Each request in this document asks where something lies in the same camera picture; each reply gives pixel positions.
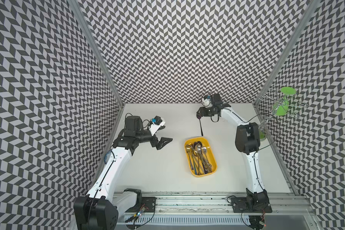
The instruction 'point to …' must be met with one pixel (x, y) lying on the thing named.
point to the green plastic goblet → (281, 107)
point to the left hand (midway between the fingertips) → (166, 134)
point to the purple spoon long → (199, 117)
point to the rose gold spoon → (199, 145)
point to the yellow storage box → (200, 156)
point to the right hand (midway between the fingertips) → (200, 113)
